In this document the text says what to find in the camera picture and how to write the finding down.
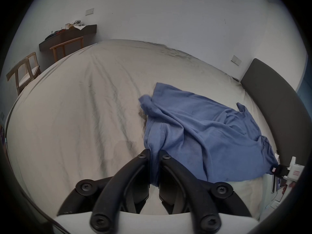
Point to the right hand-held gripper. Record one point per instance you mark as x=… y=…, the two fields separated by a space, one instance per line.
x=295 y=168

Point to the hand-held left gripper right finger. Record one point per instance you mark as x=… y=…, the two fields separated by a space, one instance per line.
x=180 y=179

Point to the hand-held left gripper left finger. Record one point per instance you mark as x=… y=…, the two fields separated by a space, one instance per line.
x=126 y=179

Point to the blue shirt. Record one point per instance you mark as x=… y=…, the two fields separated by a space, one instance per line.
x=199 y=135

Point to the person's right hand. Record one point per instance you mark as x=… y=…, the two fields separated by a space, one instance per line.
x=289 y=186

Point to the dark grey padded headboard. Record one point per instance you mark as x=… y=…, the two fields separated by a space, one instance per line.
x=273 y=94

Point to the bed with beige sheet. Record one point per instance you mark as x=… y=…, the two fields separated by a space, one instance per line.
x=73 y=106

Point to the wooden chair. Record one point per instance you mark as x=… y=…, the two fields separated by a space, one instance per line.
x=65 y=43
x=18 y=78

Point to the white wall switch plate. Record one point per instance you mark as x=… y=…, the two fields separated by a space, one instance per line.
x=89 y=11
x=236 y=60

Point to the dark wall shelf with clutter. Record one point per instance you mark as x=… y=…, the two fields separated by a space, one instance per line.
x=73 y=33

